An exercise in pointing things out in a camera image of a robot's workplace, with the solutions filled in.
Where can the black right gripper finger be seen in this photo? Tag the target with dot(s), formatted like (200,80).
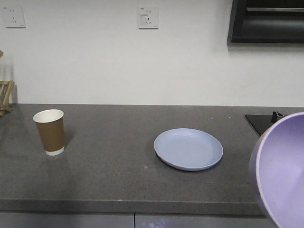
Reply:
(276,116)

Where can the purple plastic bowl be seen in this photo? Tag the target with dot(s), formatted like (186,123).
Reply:
(276,172)

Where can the brown paper cup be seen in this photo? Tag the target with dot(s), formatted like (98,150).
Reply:
(50,125)

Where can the light blue plastic plate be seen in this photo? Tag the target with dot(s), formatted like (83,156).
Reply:
(188,149)

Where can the black induction cooktop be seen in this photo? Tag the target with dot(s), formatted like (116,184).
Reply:
(259,122)

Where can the wooden rack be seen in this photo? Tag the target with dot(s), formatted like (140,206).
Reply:
(5,92)

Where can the white wall socket centre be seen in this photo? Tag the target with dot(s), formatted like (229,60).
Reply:
(148,17)

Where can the white wall socket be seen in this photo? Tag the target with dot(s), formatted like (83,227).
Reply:
(148,17)
(13,16)

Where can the white wall socket left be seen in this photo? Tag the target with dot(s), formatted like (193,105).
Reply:
(13,16)

